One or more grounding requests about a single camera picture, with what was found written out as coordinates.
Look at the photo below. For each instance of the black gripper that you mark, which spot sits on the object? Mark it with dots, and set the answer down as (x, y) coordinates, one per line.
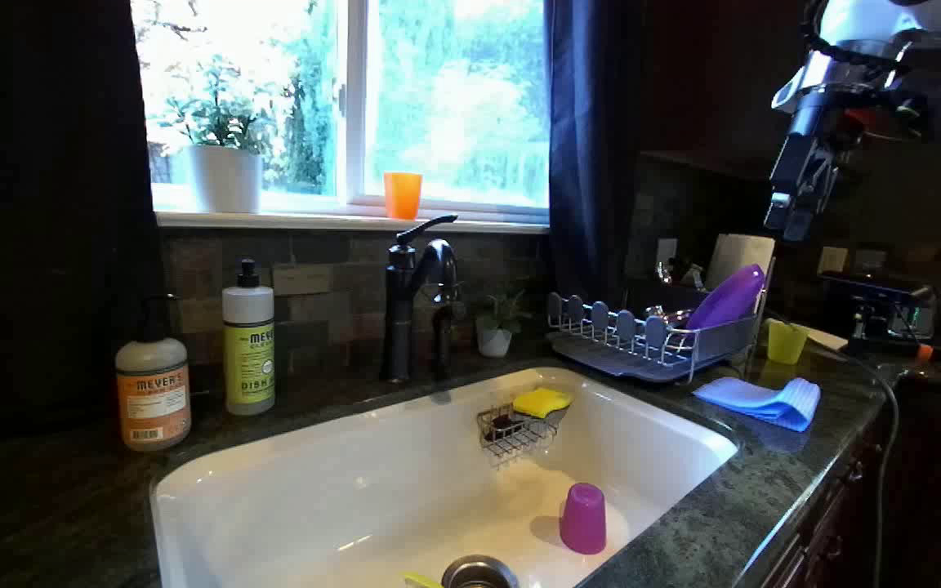
(829, 119)

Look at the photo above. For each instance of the dark metal water faucet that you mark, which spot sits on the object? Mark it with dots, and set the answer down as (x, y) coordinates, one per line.
(401, 296)

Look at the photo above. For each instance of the yellow plastic knife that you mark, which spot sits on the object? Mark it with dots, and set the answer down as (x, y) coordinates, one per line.
(423, 582)

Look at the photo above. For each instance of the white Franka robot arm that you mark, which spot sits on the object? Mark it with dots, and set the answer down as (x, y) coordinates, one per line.
(927, 19)

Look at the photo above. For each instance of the white sink basin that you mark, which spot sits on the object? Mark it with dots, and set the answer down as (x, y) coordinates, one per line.
(307, 492)

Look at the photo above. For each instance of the white paper towel roll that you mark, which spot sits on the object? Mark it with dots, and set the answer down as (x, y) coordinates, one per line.
(740, 255)

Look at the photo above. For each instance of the purple plastic plate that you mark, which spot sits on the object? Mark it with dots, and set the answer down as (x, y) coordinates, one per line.
(725, 299)

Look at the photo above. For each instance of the yellow-green plastic cup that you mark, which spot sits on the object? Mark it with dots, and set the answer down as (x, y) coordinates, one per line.
(784, 345)

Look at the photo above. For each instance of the black countertop appliance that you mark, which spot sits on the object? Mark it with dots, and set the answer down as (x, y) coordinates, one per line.
(881, 311)

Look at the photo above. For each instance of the blue striped cloth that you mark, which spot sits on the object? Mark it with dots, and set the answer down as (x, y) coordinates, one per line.
(765, 399)

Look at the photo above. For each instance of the metal dish rack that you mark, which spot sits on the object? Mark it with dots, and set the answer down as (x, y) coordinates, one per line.
(620, 345)

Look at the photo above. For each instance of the dark blue curtain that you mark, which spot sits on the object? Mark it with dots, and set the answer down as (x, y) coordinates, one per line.
(588, 142)

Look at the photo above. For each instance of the yellow sponge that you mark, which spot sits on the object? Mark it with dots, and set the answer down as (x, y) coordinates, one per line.
(540, 402)

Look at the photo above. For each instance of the small plant in white pot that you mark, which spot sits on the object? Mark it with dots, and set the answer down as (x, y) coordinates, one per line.
(494, 338)

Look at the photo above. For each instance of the purple plastic cup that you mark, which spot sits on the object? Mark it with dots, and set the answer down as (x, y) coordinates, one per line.
(582, 519)

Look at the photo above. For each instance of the kitchen window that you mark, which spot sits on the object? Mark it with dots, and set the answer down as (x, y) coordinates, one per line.
(437, 98)

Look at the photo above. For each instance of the orange plastic cup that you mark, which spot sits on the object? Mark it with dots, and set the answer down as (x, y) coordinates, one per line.
(401, 198)

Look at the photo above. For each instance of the green label soap bottle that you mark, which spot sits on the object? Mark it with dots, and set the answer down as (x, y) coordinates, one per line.
(250, 360)

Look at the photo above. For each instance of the orange label soap bottle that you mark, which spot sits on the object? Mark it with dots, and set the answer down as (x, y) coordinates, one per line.
(151, 395)

